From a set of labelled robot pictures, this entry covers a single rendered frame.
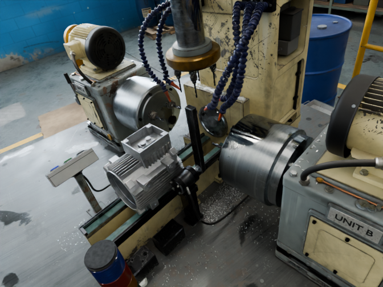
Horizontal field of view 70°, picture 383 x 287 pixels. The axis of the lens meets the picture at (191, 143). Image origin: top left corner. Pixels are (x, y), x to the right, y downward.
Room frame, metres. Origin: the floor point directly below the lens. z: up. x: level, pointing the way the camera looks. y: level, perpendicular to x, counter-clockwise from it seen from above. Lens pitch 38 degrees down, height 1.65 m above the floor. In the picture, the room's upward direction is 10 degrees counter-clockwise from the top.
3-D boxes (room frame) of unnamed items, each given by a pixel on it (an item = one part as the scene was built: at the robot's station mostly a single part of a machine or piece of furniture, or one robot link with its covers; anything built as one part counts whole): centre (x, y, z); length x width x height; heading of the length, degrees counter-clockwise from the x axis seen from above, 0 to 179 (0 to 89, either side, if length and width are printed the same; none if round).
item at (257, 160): (0.60, -0.24, 1.04); 0.41 x 0.25 x 0.25; 40
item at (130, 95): (1.13, 0.20, 1.04); 0.37 x 0.25 x 0.25; 40
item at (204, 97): (0.96, -0.15, 0.97); 0.30 x 0.11 x 0.34; 40
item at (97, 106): (1.32, 0.35, 0.99); 0.35 x 0.31 x 0.37; 40
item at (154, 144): (0.72, 0.14, 1.11); 0.12 x 0.11 x 0.07; 130
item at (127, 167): (0.69, 0.17, 1.02); 0.20 x 0.19 x 0.19; 130
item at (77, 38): (1.33, 0.40, 1.16); 0.33 x 0.26 x 0.42; 40
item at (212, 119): (0.92, -0.10, 1.02); 0.15 x 0.02 x 0.15; 40
